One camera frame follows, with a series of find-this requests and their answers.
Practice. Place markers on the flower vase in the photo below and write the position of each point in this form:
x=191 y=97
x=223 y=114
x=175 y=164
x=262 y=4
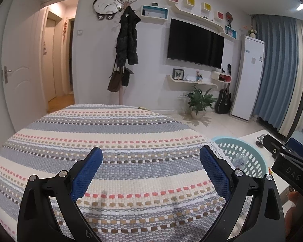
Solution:
x=251 y=32

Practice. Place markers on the potted green plant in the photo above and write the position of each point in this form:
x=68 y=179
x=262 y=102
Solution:
x=199 y=100

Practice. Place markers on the yellow cube wall shelf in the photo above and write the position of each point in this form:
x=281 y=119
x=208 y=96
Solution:
x=206 y=6
x=189 y=1

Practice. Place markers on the black acoustic guitar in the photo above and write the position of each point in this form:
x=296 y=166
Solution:
x=223 y=102

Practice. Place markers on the small colourful pen holder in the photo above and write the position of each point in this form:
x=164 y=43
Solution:
x=199 y=77

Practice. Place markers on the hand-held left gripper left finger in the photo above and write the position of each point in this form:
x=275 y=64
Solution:
x=87 y=174

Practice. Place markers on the black padded coat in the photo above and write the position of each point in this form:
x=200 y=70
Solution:
x=126 y=40

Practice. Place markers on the small teal box shelf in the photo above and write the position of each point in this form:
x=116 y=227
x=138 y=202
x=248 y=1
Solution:
x=230 y=32

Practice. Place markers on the brown handbag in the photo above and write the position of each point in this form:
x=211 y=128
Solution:
x=115 y=82

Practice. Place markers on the black wall television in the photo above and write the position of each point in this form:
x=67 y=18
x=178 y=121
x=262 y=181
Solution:
x=195 y=44

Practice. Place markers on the teal box wall shelf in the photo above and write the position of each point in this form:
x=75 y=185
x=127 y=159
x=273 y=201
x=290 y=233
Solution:
x=154 y=17

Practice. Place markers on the white curved wall shelf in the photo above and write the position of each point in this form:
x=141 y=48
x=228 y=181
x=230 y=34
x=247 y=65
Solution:
x=199 y=17

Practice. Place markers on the black handbag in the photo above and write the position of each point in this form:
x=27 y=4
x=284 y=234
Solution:
x=127 y=78

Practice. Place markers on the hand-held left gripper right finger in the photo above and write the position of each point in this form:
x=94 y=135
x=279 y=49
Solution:
x=216 y=171

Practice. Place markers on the clear plastic bottle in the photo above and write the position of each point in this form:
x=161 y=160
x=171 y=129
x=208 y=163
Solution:
x=240 y=161

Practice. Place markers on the white hallway door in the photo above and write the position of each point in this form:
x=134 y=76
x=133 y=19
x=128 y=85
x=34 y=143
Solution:
x=51 y=60

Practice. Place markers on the pink coat rack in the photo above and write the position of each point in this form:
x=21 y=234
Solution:
x=121 y=97

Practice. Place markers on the light blue plastic basket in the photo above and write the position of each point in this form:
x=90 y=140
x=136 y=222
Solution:
x=227 y=143

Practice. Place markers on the white room door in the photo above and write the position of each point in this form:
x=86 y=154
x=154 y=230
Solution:
x=25 y=68

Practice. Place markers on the white wavy wall shelf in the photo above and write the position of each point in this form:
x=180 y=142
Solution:
x=192 y=82

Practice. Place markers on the striped woven blanket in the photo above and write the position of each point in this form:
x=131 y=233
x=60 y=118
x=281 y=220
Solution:
x=141 y=136

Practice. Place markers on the blue white curtain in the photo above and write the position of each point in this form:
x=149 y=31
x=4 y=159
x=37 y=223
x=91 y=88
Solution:
x=280 y=75

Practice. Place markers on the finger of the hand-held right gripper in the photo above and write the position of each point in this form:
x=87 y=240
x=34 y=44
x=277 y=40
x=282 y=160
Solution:
x=274 y=145
x=297 y=146

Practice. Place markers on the ceiling lamp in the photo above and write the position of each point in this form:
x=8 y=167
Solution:
x=302 y=6

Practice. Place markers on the white standing air conditioner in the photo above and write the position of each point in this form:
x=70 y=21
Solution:
x=247 y=80

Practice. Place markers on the small red cube wall shelf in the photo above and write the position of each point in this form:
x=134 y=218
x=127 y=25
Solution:
x=220 y=15

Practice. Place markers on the panda wall clock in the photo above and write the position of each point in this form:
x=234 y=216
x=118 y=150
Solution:
x=106 y=3

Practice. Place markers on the black figurine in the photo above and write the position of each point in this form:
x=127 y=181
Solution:
x=228 y=69

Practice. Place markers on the red hanging ornament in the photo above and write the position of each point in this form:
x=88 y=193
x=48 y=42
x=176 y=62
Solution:
x=64 y=30

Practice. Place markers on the person's right hand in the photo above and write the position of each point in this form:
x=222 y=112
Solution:
x=293 y=220

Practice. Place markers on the framed butterfly picture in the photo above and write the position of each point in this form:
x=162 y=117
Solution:
x=178 y=74

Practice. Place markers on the small dark gadget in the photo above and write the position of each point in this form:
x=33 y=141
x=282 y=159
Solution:
x=260 y=141

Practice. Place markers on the white red box shelf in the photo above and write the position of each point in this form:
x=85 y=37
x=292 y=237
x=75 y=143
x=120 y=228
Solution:
x=221 y=77

